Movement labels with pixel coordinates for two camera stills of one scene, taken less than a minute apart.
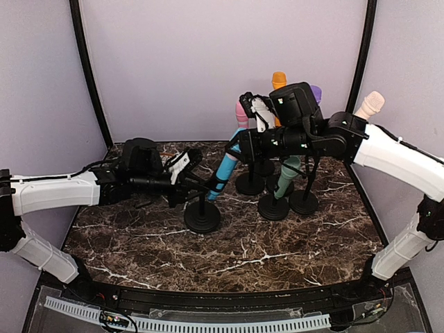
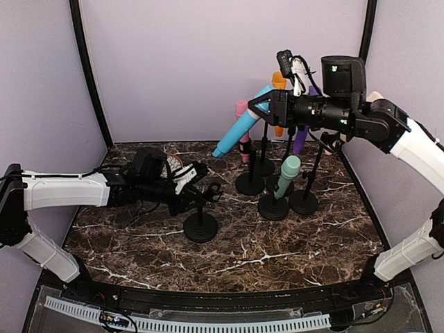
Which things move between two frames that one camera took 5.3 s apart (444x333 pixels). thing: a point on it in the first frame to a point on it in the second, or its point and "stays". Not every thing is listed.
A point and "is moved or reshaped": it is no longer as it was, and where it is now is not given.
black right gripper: x=252 y=149 to x=282 y=111
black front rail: x=74 y=291 stays
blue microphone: x=225 y=171 is moved or reshaped
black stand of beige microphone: x=304 y=201 stays
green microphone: x=287 y=175 stays
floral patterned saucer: x=168 y=155 to x=174 y=162
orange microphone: x=279 y=80 stays
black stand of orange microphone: x=264 y=168 stays
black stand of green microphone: x=272 y=209 stays
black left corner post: x=75 y=8 stays
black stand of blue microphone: x=201 y=216 is moved or reshaped
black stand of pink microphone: x=250 y=183 stays
